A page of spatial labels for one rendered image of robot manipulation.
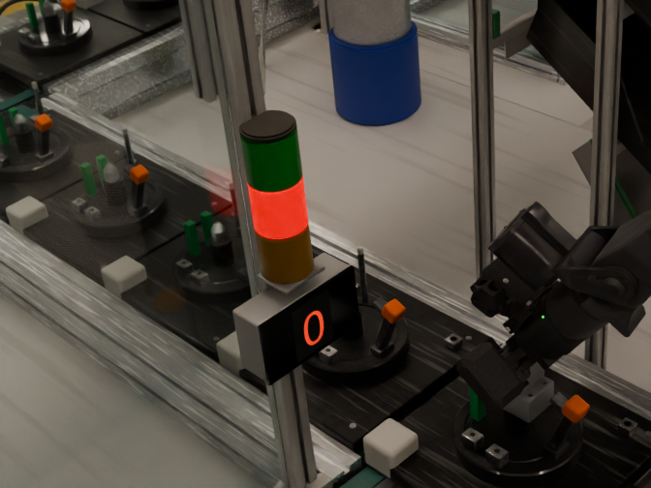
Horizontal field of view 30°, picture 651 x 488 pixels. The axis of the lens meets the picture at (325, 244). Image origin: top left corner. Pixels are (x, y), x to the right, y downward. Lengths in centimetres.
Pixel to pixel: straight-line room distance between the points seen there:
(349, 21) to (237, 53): 107
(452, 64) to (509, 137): 30
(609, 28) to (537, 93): 98
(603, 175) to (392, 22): 82
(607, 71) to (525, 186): 71
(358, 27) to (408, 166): 25
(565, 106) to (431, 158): 28
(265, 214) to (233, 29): 17
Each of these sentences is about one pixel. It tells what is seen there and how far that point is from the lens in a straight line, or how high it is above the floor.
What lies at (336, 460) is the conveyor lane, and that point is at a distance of 137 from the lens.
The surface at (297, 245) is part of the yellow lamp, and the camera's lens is 110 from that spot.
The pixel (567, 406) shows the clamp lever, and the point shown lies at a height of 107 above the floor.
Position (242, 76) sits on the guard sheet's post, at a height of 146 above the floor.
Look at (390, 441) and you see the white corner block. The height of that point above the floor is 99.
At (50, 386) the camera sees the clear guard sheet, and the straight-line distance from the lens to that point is 105.
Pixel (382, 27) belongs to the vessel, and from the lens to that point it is 209.
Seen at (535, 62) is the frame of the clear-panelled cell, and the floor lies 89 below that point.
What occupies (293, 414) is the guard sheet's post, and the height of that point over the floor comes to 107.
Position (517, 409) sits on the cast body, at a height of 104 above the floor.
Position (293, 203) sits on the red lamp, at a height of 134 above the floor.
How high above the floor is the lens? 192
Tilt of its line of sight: 35 degrees down
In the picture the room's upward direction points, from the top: 7 degrees counter-clockwise
